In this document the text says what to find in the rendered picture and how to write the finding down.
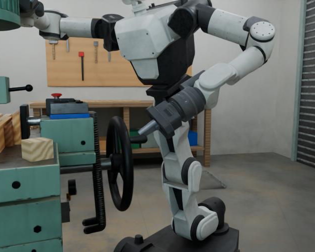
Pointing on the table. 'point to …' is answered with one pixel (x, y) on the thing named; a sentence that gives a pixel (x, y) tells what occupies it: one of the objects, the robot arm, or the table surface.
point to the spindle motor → (4, 14)
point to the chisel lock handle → (21, 88)
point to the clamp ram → (25, 123)
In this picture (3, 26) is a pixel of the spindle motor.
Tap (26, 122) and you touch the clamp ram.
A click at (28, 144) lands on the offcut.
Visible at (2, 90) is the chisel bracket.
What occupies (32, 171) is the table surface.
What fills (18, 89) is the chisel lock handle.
